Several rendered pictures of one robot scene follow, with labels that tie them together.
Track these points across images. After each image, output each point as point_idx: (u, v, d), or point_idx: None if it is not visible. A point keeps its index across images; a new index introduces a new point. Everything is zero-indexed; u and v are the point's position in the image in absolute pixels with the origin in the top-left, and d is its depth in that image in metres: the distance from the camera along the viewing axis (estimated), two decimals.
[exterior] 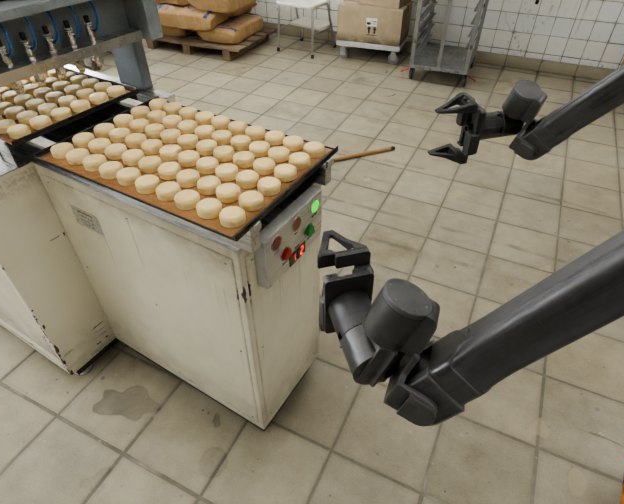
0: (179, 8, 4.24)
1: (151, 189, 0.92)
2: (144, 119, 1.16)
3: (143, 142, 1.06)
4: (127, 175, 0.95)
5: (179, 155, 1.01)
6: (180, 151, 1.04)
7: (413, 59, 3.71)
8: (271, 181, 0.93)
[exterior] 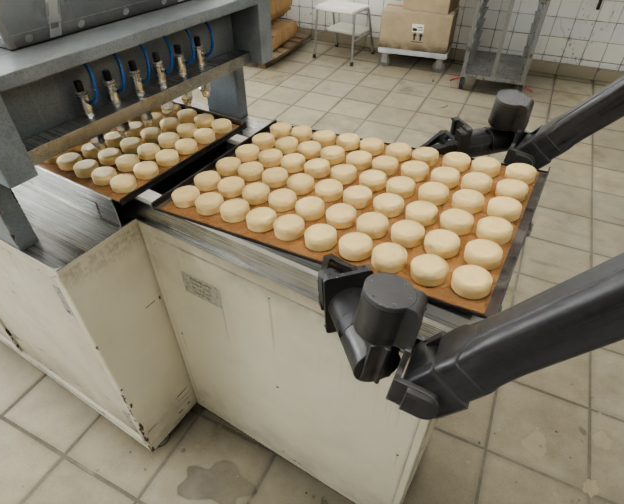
0: None
1: (330, 244, 0.66)
2: (275, 149, 0.91)
3: (289, 179, 0.80)
4: (290, 226, 0.69)
5: (346, 193, 0.75)
6: (342, 188, 0.78)
7: (466, 68, 3.49)
8: (499, 224, 0.65)
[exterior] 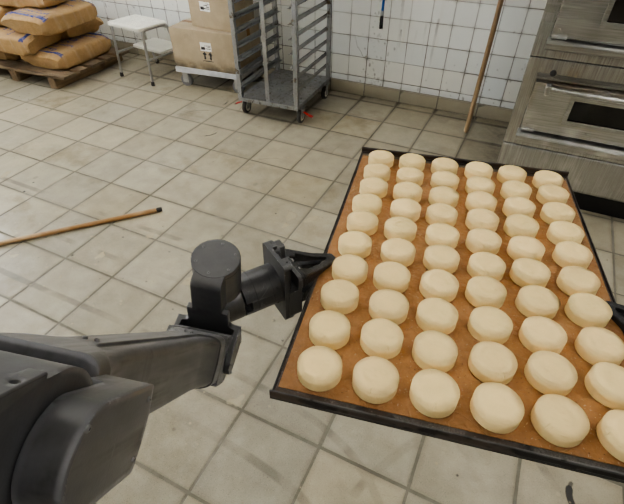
0: (1, 29, 3.75)
1: (345, 252, 0.65)
2: (493, 183, 0.79)
3: (438, 204, 0.73)
4: (356, 220, 0.69)
5: (434, 246, 0.64)
6: (449, 244, 0.66)
7: (242, 92, 3.21)
8: (440, 391, 0.46)
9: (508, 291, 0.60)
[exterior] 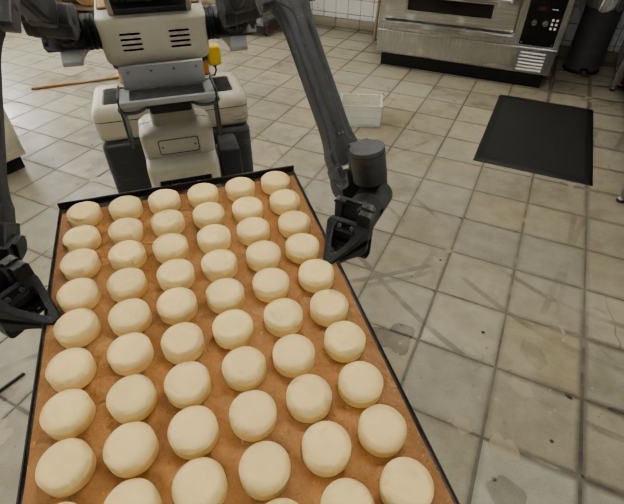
0: None
1: (318, 262, 0.63)
2: (175, 492, 0.40)
3: (253, 375, 0.49)
4: (333, 296, 0.57)
5: (235, 297, 0.57)
6: (221, 315, 0.56)
7: None
8: (199, 189, 0.73)
9: (153, 297, 0.59)
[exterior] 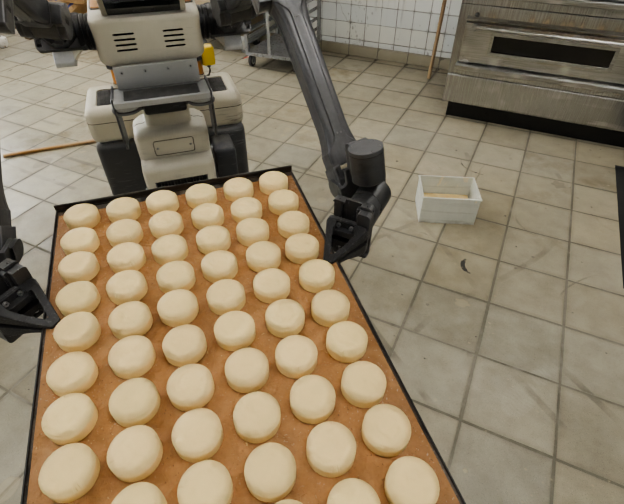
0: (47, 0, 4.51)
1: (318, 262, 0.63)
2: (181, 495, 0.40)
3: (256, 377, 0.49)
4: (334, 296, 0.57)
5: (236, 298, 0.57)
6: (222, 316, 0.55)
7: (248, 47, 3.98)
8: (197, 190, 0.73)
9: (153, 299, 0.59)
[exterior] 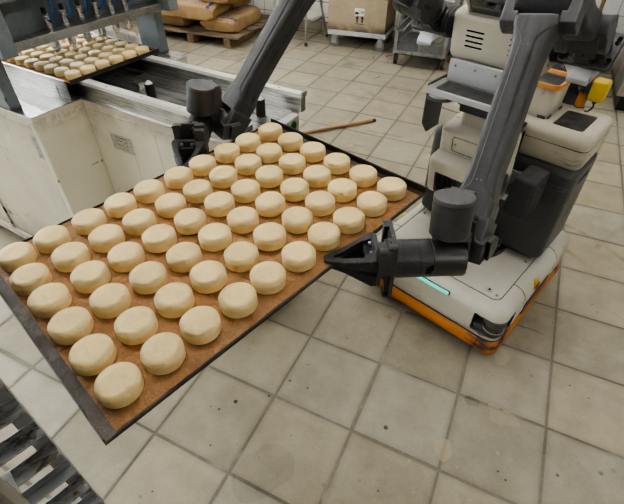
0: None
1: (314, 251, 0.65)
2: (80, 265, 0.63)
3: (175, 260, 0.63)
4: (276, 272, 0.61)
5: (239, 222, 0.69)
6: (222, 225, 0.69)
7: (397, 45, 4.09)
8: (336, 157, 0.82)
9: None
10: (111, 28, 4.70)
